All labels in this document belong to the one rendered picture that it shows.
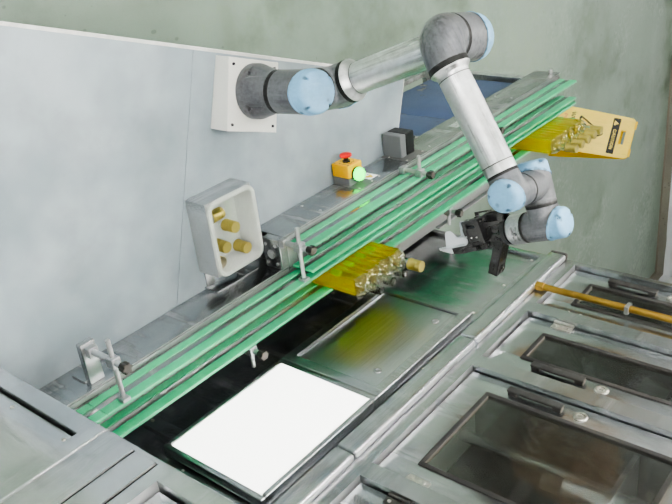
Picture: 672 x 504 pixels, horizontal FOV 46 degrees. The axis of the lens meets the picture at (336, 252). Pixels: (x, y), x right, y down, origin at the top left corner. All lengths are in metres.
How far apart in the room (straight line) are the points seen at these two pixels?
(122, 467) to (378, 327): 1.09
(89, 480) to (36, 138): 0.80
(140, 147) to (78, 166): 0.18
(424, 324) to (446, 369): 0.22
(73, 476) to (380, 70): 1.21
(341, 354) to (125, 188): 0.74
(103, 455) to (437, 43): 1.10
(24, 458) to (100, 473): 0.17
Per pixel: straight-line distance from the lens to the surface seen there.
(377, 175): 2.65
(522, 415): 2.07
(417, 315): 2.38
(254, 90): 2.15
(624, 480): 1.93
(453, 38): 1.85
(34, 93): 1.90
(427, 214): 2.79
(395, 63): 2.06
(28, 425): 1.67
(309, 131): 2.50
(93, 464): 1.50
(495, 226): 2.01
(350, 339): 2.30
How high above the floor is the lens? 2.39
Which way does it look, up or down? 37 degrees down
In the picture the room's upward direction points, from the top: 105 degrees clockwise
